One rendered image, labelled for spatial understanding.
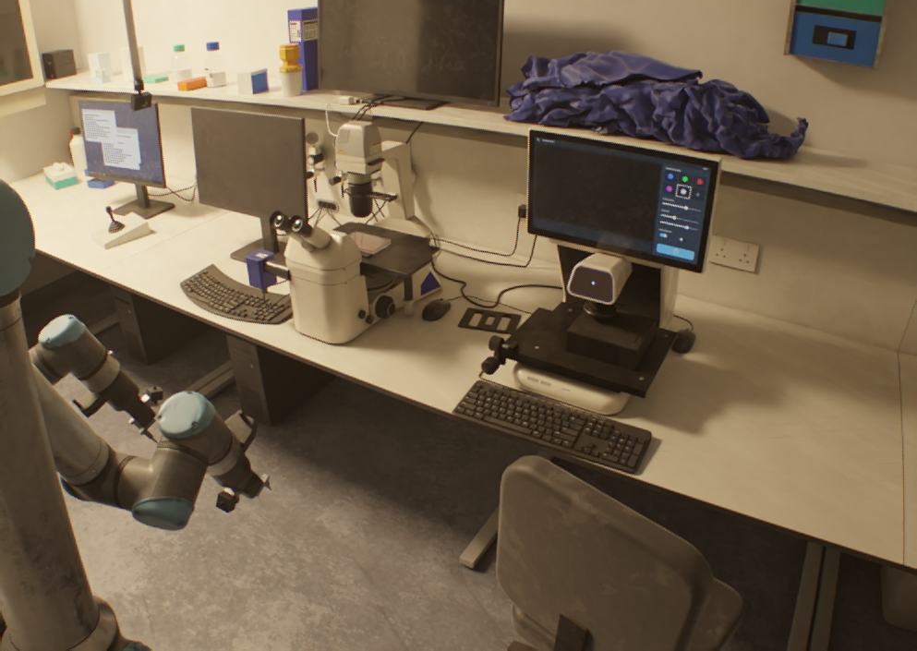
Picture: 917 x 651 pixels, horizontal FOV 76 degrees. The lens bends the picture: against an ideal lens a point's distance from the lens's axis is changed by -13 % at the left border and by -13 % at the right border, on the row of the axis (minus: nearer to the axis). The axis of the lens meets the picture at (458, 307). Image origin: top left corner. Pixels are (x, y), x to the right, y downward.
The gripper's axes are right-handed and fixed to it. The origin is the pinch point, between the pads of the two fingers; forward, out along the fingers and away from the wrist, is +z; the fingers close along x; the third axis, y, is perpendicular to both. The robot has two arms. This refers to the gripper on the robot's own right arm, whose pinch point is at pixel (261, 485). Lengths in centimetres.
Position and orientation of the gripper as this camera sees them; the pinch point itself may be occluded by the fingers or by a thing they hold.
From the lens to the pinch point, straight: 142.9
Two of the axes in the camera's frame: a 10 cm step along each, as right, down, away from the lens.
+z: 0.7, 6.0, 8.0
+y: -4.2, 7.4, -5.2
